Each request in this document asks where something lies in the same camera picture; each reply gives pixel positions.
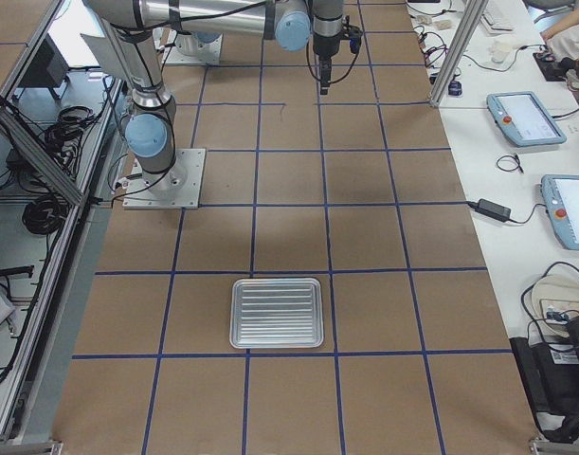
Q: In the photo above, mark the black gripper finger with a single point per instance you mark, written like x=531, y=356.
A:
x=329, y=71
x=323, y=76

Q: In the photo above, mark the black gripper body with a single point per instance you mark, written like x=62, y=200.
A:
x=325, y=45

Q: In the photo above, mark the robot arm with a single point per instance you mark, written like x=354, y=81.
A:
x=144, y=34

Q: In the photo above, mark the ribbed silver metal tray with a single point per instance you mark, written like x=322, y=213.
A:
x=281, y=313

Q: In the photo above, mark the far teach pendant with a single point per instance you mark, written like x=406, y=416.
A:
x=523, y=119

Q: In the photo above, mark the teach pendant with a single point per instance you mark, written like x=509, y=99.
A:
x=560, y=193
x=523, y=119

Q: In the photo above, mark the black power adapter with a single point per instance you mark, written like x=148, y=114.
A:
x=490, y=209

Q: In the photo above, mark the near teach pendant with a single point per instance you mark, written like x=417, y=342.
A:
x=560, y=193

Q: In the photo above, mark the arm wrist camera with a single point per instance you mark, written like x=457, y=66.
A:
x=353, y=34

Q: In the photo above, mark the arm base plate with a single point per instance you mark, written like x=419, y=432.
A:
x=180, y=188
x=196, y=49

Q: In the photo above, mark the aluminium frame post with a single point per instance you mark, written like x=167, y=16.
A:
x=464, y=32

